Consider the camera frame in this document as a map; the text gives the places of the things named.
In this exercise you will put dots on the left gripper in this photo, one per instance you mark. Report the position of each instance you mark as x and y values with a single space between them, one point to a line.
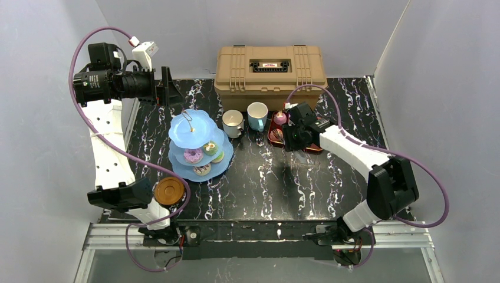
158 87

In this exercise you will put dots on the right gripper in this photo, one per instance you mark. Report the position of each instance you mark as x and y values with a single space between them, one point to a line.
288 140

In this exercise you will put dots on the pink round pastry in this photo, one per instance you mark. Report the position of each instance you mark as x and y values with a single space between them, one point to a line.
277 135

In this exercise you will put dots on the purple frosted donut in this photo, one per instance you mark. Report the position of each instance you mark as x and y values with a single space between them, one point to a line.
193 156

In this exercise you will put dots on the green kiwi tart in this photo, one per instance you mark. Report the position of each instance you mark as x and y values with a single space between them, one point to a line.
210 148

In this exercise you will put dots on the green frosted donut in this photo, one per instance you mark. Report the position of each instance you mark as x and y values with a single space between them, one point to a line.
219 158

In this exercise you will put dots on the chocolate sprinkle donut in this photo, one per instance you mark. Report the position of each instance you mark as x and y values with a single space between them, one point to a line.
202 170

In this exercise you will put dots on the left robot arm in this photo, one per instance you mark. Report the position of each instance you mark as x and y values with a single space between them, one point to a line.
99 89

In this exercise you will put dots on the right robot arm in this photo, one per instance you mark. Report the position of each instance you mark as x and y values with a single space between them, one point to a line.
391 184

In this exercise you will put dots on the pink cupcake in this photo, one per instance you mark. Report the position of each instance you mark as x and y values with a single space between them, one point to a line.
280 118

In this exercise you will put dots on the red serving tray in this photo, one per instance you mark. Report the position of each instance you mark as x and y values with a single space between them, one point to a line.
313 149

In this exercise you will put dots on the light blue mug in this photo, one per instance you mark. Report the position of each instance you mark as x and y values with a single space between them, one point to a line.
257 116

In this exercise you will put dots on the blue three-tier cake stand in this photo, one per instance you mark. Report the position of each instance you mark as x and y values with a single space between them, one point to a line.
191 129

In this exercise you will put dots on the white mug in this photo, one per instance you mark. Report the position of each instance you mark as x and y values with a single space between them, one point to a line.
233 123

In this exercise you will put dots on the tan plastic toolbox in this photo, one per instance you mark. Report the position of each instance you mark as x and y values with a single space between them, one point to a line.
271 75

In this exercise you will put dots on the brown wooden coaster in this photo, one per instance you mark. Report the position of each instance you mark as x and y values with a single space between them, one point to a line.
169 191

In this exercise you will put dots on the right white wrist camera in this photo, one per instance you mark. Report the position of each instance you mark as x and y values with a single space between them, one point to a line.
288 105

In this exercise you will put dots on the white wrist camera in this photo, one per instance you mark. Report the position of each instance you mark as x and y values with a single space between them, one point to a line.
288 105
143 54

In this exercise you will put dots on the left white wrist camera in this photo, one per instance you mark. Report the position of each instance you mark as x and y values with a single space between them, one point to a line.
143 54

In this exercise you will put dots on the aluminium frame rail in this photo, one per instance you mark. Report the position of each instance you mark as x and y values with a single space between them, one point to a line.
113 236

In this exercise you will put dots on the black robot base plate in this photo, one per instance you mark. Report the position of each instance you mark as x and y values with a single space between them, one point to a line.
324 243

